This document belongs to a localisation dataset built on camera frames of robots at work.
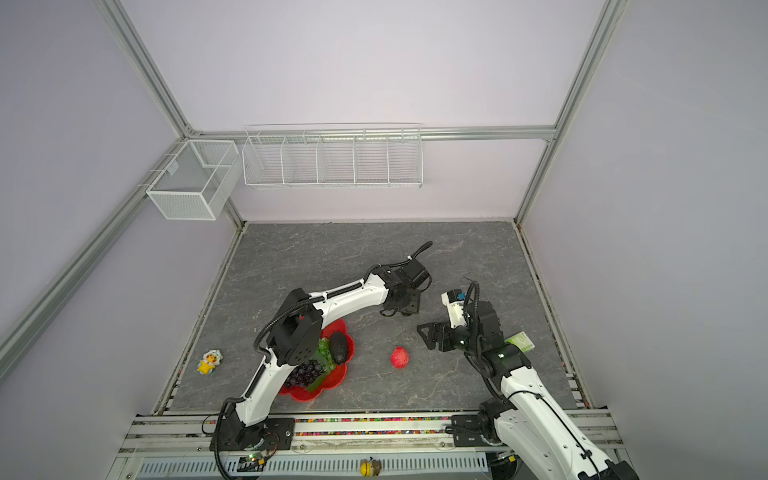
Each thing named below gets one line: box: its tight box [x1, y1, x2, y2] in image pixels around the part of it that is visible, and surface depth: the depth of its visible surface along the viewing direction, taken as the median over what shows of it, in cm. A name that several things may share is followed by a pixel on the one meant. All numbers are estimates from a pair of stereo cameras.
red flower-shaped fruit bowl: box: [279, 319, 355, 402], surface depth 81 cm
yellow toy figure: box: [196, 349, 223, 375], surface depth 84 cm
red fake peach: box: [391, 346, 409, 369], surface depth 84 cm
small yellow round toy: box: [359, 457, 382, 477], surface depth 69 cm
